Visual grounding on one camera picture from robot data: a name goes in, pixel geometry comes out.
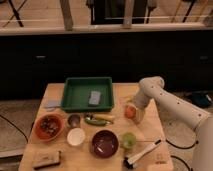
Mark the brown sponge block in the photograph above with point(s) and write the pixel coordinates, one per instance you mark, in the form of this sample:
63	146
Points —
43	160

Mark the orange bowl with contents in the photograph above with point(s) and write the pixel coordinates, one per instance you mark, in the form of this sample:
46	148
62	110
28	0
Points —
48	127

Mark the black white brush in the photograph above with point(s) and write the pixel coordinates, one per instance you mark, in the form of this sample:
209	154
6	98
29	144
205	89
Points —
130	162

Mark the dark purple bowl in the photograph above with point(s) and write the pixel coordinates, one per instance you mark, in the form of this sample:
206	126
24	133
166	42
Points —
104	144

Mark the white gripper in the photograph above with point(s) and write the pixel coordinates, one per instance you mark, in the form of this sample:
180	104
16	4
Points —
141	101

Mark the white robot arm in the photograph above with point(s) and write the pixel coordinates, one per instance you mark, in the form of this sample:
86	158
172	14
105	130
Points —
197	119

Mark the blue grey cloth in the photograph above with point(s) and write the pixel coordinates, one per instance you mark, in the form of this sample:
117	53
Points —
51	105

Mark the white paper cup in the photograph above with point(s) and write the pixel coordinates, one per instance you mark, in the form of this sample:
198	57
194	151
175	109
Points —
76	137

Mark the orange apple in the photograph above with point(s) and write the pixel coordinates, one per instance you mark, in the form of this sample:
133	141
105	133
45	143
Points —
129	112

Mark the green cup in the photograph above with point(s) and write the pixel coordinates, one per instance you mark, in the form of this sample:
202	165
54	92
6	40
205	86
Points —
128	140

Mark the small metal cup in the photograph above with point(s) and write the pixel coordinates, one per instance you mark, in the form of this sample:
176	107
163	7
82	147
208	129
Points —
74	121

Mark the green chili pepper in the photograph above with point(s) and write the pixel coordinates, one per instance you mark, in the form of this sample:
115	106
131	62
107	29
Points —
95	122

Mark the green plastic tray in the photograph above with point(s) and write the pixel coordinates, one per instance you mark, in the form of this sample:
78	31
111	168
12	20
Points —
77	92

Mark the dark blue floor object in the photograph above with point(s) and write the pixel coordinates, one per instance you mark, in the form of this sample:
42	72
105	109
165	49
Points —
201	100

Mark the grey blue sponge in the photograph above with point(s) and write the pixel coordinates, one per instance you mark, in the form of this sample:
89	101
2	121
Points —
94	98

